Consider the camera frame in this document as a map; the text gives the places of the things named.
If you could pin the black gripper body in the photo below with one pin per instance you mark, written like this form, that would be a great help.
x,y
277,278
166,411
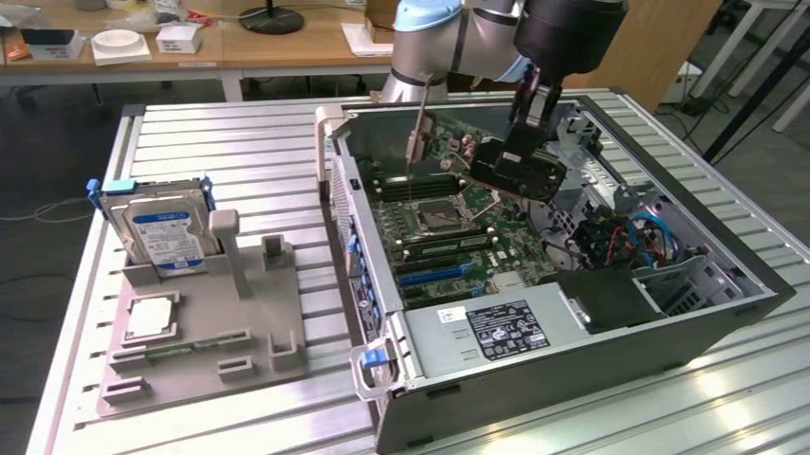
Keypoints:
x,y
570,33

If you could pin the graphics card with black fan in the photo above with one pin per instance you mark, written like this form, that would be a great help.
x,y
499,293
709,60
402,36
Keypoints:
x,y
538,180

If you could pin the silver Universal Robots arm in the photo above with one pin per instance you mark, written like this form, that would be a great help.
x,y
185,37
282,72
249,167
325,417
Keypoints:
x,y
430,47

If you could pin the wooden cabinet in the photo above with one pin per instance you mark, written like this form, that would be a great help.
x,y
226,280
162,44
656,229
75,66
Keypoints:
x,y
658,47

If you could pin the metal disk bay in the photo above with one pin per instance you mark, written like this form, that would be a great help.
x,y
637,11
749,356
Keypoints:
x,y
589,189

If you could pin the metal socket cover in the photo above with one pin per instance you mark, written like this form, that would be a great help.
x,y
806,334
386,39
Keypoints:
x,y
481,206

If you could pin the CPU socket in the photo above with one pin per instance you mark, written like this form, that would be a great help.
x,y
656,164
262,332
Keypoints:
x,y
439,215

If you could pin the green motherboard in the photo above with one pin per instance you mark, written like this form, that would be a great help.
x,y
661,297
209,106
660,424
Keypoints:
x,y
506,246

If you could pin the installed RAM stick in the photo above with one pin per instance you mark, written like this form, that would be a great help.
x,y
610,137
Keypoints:
x,y
449,245

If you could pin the brown cardboard box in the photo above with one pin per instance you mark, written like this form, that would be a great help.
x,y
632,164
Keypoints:
x,y
379,12

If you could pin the blue expansion slot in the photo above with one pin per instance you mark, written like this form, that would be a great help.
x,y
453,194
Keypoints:
x,y
437,274

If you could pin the black slanted pole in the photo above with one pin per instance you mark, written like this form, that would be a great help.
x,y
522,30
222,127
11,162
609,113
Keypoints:
x,y
753,95

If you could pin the white paper stack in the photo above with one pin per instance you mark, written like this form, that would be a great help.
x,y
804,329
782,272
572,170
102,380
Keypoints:
x,y
367,42

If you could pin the black plastic shroud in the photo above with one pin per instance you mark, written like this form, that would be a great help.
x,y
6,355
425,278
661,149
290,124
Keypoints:
x,y
608,294

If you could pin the wooden desk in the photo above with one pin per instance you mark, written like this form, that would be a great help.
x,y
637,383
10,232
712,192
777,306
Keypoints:
x,y
285,47

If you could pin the grey power supply unit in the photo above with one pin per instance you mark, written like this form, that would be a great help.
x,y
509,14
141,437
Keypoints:
x,y
437,346

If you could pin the black lamp base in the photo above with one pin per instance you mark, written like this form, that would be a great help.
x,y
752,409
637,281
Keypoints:
x,y
273,21

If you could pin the black open PC case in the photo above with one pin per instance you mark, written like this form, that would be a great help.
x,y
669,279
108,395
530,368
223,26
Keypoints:
x,y
570,379

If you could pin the blue case latch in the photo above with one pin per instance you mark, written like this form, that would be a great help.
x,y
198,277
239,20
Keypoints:
x,y
371,358

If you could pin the small white box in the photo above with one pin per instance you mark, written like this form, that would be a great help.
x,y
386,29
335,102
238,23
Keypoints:
x,y
179,40

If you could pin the hard disk in blue carrier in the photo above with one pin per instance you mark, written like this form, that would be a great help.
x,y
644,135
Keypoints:
x,y
162,232

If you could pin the grey parts rack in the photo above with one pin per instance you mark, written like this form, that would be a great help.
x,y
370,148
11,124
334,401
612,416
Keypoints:
x,y
209,332

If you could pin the white round part on box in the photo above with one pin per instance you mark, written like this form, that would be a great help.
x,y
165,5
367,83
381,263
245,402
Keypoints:
x,y
121,47

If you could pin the silver CPU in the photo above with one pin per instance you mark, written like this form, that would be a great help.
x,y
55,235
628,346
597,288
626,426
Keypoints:
x,y
151,317

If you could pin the green RAM stick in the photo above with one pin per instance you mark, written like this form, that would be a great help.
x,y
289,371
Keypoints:
x,y
171,351

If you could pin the white box with black top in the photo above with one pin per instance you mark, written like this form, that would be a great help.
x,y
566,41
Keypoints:
x,y
51,45

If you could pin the orange object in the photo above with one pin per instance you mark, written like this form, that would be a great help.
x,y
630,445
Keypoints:
x,y
18,51

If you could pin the white desk frame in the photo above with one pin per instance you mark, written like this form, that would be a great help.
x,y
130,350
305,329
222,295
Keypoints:
x,y
734,47

